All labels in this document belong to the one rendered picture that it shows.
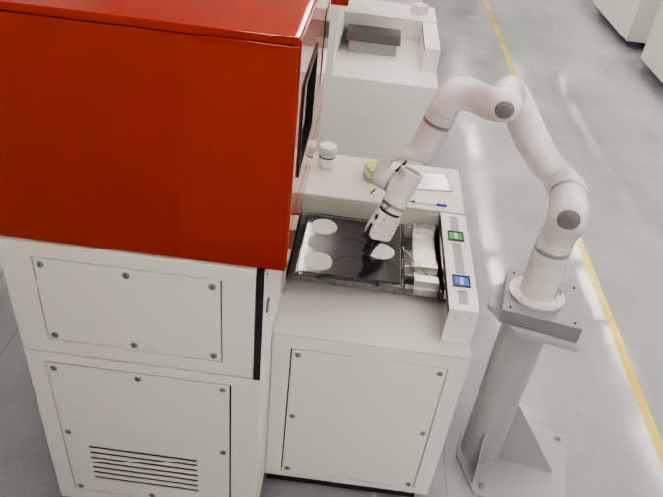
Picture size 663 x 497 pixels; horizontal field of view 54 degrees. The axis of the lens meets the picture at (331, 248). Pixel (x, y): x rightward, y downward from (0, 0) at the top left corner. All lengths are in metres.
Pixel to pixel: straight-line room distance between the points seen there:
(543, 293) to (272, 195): 1.09
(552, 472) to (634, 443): 0.47
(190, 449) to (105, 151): 1.06
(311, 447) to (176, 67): 1.50
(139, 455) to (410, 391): 0.91
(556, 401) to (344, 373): 1.38
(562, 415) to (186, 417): 1.79
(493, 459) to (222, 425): 1.24
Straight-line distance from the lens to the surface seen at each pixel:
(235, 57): 1.38
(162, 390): 2.04
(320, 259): 2.22
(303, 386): 2.21
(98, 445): 2.34
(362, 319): 2.13
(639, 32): 8.58
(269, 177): 1.49
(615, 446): 3.21
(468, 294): 2.10
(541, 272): 2.22
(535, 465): 2.94
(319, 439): 2.41
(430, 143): 2.07
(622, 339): 3.76
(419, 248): 2.38
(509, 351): 2.42
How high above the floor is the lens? 2.24
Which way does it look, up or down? 36 degrees down
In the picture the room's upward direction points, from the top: 7 degrees clockwise
